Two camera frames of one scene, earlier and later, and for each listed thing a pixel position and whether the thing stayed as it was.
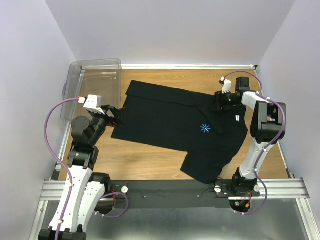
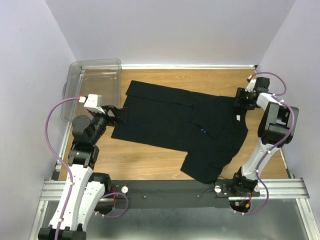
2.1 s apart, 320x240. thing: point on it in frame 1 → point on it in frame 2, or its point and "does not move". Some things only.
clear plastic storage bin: x=97 y=77 does not move
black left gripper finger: x=119 y=121 does not move
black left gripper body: x=110 y=115 does not move
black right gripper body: x=219 y=100 → x=240 y=97
